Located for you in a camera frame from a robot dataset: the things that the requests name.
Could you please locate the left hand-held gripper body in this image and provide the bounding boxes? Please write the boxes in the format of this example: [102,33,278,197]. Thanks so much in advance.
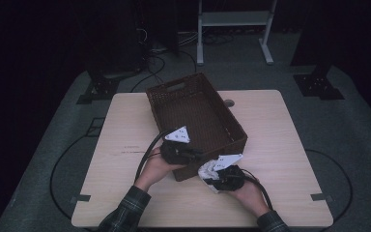
[159,126,194,165]

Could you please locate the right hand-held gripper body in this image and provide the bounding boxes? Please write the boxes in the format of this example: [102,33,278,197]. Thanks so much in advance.
[213,154,246,191]

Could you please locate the white cloth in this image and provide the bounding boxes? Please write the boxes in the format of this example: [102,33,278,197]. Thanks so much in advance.
[197,159,226,194]

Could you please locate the brown woven basket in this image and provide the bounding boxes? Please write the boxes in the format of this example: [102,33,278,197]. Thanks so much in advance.
[146,72,249,183]

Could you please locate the black tape mark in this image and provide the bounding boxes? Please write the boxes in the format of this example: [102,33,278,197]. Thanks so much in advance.
[310,192,333,202]
[70,193,92,204]

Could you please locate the black stand base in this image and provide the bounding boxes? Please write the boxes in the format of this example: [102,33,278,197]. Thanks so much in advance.
[290,0,346,101]
[75,69,143,105]

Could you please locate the white metal stand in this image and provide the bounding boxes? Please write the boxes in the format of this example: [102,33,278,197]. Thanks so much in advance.
[196,0,278,67]

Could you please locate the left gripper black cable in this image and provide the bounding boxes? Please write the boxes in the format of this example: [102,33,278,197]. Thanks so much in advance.
[134,129,178,183]

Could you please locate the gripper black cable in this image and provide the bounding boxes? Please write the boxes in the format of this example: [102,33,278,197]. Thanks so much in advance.
[243,168,274,211]
[134,129,178,183]

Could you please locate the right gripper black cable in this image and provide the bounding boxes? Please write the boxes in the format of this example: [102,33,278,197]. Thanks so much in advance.
[243,168,274,211]

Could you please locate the curved black floor cable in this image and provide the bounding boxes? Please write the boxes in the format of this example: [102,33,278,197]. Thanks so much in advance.
[178,49,198,75]

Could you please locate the looped black floor cable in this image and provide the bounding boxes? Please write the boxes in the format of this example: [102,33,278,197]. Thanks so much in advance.
[129,54,167,94]

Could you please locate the white floor cables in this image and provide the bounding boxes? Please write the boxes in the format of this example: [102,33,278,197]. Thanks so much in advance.
[177,30,201,46]

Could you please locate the tangled black floor cables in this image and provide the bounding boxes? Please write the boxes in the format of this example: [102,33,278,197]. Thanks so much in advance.
[202,32,236,46]

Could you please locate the long black floor cable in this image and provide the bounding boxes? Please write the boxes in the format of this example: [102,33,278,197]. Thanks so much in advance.
[303,148,355,228]
[49,117,105,220]

